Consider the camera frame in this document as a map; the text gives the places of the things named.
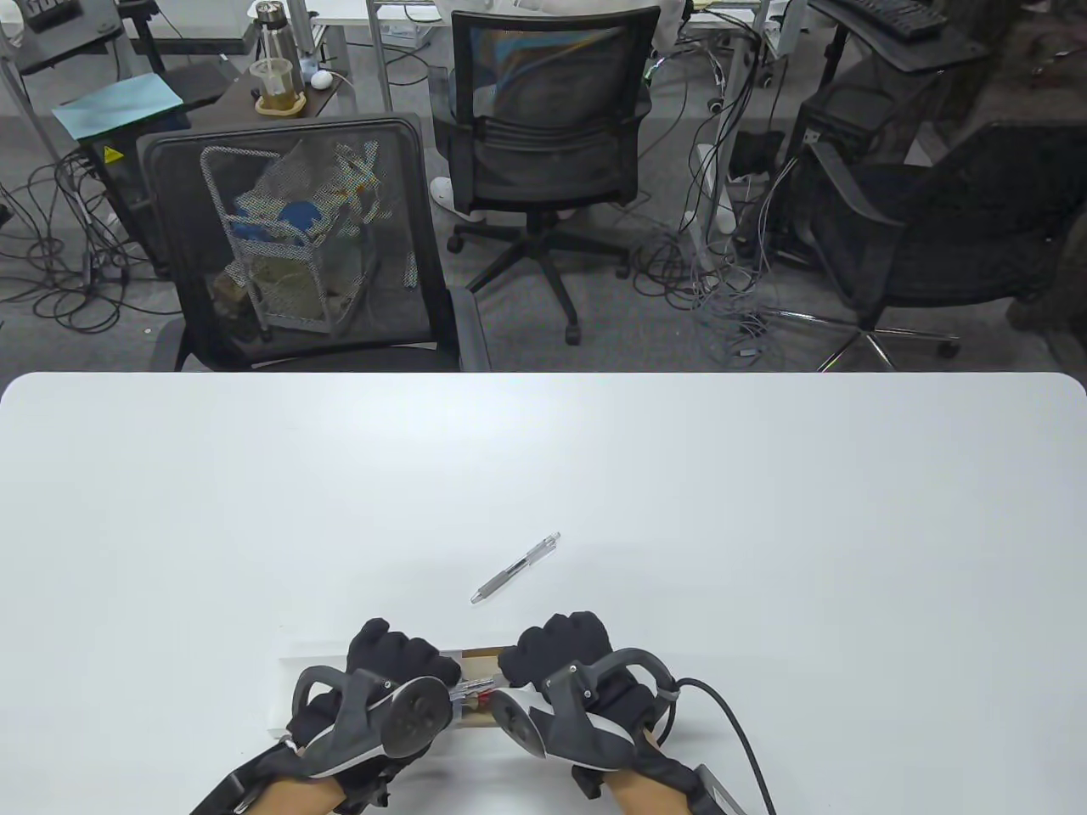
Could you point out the person's right hand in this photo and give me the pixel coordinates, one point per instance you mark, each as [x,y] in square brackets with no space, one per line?
[560,645]

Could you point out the person's left hand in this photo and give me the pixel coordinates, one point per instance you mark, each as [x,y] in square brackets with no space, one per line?
[391,654]

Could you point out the beige pull-out pencil case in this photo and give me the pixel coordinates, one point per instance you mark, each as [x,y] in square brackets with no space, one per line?
[480,658]

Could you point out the slim grey retractable pen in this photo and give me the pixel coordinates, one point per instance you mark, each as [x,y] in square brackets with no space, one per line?
[475,684]

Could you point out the clear grey-grip retractable pen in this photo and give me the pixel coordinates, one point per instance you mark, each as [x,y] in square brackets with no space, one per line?
[514,567]

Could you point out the clear red correction pen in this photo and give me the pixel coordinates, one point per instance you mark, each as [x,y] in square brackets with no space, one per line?
[484,699]

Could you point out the person's right forearm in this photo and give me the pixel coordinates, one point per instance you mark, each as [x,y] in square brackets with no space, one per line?
[645,789]

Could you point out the person's left forearm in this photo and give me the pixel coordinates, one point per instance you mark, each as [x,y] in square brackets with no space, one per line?
[297,798]

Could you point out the grey hand tracker controller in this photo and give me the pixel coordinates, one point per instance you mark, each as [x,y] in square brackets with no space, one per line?
[577,730]
[408,717]

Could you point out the black mesh-back chair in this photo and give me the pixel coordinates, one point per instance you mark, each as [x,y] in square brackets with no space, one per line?
[340,361]

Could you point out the black swivel office chair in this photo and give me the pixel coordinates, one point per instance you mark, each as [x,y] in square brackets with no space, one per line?
[543,161]

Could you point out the black cabinet yellow label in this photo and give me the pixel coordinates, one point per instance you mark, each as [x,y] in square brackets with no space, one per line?
[119,195]

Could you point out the wooden coaster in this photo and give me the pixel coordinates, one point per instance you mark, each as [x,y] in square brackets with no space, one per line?
[282,107]

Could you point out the dark brown side desk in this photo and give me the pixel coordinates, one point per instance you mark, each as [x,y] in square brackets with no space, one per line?
[238,110]

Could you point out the black chair chrome base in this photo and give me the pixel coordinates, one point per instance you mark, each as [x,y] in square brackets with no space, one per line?
[960,238]

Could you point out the white computer mouse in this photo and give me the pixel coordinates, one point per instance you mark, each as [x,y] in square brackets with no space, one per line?
[321,79]

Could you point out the clear plastic cup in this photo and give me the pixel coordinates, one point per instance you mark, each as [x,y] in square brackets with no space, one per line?
[273,85]

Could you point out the black flat tray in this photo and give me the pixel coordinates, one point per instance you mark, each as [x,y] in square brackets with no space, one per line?
[199,81]

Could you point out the teal folder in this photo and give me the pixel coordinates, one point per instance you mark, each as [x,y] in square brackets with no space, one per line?
[119,106]

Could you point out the steel water bottle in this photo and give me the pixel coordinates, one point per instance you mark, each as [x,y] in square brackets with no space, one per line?
[273,38]

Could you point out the black stand desk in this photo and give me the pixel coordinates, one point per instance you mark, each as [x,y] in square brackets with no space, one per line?
[68,38]

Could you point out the black keyboard desk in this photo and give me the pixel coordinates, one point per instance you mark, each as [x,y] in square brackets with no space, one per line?
[934,55]

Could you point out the black keyboard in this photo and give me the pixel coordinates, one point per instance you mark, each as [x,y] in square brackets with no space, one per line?
[892,15]

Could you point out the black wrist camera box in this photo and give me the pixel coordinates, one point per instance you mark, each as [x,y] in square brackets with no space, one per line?
[718,794]
[221,794]

